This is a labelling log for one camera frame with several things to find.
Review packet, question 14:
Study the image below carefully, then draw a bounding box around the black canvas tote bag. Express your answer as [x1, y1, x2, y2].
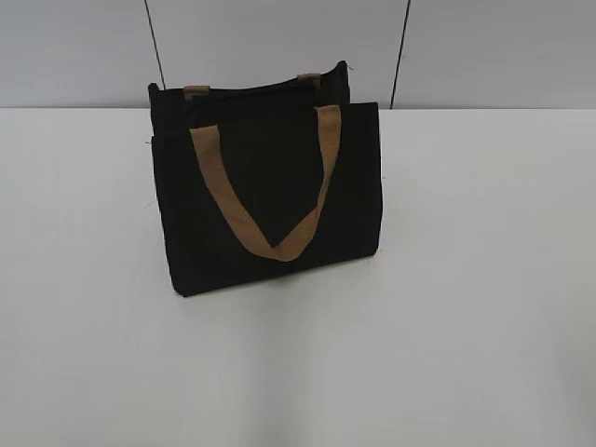
[148, 61, 383, 297]

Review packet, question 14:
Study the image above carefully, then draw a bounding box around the tan front bag handle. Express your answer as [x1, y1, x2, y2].
[189, 105, 342, 262]

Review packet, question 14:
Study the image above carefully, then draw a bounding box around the tan bag handle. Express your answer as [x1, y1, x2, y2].
[189, 105, 342, 262]
[183, 73, 322, 101]

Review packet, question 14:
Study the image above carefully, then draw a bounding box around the tan rear bag handle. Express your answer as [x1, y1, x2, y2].
[183, 73, 322, 101]

